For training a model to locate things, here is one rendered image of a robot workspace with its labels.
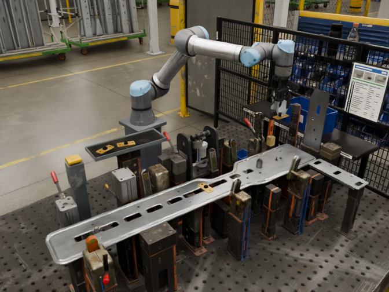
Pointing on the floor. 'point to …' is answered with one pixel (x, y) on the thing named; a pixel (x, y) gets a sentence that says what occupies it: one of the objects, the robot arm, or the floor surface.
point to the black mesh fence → (298, 84)
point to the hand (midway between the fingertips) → (281, 113)
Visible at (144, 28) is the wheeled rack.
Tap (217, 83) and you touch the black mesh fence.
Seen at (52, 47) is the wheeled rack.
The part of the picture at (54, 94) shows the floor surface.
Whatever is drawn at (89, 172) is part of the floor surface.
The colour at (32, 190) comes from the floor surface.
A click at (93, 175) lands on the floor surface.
